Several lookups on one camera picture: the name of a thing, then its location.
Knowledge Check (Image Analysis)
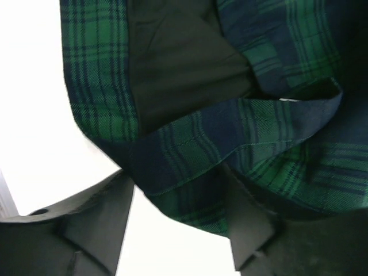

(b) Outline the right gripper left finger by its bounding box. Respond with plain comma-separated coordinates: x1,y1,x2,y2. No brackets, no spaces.
1,171,134,276

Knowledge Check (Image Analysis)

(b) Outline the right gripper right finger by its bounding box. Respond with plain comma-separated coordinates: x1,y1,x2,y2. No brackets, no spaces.
221,165,367,275

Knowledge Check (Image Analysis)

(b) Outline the dark green plaid skirt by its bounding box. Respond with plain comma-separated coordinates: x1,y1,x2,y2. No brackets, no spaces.
60,1,367,236

